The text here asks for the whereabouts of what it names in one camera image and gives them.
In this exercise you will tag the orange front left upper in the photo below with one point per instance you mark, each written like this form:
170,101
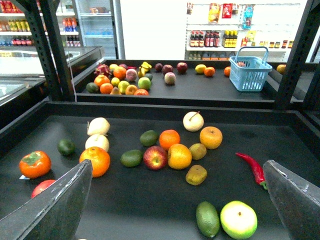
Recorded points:
101,79

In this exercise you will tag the red tomato front left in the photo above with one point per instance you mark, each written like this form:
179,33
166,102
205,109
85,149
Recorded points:
41,187

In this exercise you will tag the brown kiwi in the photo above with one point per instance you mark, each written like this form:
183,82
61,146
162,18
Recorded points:
196,175
198,151

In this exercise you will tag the green apple far tray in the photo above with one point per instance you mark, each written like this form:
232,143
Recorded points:
144,83

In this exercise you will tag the white pear with stem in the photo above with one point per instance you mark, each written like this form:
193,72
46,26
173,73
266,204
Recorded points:
193,121

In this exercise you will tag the bright green apple near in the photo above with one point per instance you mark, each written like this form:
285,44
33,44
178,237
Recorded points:
238,220

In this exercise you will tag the dark green avocado far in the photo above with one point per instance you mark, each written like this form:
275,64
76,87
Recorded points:
93,88

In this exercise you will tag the large orange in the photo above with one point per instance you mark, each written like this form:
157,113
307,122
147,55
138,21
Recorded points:
120,73
100,160

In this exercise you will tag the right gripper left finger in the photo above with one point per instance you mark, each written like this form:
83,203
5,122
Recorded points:
55,213

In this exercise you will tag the dark green avocado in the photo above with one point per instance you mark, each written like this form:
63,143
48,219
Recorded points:
93,88
66,147

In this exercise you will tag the brown kiwi lower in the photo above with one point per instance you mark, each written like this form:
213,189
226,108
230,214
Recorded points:
196,175

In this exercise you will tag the pink peach left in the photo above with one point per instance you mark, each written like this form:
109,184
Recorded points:
131,75

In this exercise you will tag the red apple near tray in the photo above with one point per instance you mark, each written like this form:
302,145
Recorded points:
155,158

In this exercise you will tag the yellow orange fruit centre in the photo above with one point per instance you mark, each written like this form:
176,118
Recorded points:
179,157

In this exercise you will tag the yellow green pear far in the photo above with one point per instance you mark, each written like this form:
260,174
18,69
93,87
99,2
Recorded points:
122,86

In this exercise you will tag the green lime upper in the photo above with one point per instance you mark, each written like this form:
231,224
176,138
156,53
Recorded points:
149,138

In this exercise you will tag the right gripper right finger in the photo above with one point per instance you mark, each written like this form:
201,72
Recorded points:
296,200

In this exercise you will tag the yellow lemon far tray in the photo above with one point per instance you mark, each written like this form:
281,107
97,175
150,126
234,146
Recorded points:
200,69

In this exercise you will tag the red chili pepper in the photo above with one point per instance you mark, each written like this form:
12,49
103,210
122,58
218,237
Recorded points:
256,168

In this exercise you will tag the brown yellow pear far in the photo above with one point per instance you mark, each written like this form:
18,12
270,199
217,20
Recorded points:
115,91

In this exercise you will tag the black metal shelf rack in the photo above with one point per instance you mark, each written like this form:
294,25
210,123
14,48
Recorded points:
141,204

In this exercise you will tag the yellow starfruit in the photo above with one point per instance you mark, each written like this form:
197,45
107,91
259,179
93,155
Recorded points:
144,68

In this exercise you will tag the dark red apple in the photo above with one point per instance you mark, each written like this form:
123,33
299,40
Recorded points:
182,67

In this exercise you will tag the yellow orange apple far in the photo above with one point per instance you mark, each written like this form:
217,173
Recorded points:
131,89

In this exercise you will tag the white onion upper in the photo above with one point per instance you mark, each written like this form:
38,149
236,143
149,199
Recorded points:
98,125

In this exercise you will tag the red orange persimmon far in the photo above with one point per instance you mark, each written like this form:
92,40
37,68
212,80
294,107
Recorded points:
141,92

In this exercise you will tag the dark green avocado left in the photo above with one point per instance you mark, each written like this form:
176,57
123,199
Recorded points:
66,147

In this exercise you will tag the light blue plastic basket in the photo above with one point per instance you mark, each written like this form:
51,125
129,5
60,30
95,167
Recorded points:
249,73

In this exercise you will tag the green avocado front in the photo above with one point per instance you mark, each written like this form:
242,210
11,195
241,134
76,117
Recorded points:
207,219

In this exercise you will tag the orange front left lower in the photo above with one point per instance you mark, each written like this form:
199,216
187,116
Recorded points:
106,88

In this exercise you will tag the orange left of basket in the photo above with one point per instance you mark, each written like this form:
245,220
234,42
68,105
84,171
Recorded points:
227,71

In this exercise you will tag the green lime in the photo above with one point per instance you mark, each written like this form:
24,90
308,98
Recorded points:
149,138
131,158

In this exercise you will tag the golden russet apple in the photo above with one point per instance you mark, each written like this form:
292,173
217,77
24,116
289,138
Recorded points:
211,137

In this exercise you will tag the orange near tray centre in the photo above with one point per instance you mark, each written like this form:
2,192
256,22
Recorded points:
168,138

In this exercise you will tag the large orange back left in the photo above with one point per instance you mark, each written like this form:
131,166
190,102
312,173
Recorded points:
120,73

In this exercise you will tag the brown kiwi upper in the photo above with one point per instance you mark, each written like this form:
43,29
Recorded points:
198,151

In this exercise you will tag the green lime lower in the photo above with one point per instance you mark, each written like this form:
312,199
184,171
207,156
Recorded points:
131,158

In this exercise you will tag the large orange near left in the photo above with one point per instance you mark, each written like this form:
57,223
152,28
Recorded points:
100,160

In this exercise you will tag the pink dragon fruit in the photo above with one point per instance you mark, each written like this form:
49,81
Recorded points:
103,69

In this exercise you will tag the small yellow lemon left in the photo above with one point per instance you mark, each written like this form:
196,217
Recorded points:
115,81

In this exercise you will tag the orange persimmon near left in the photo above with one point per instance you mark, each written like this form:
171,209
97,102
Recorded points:
35,164

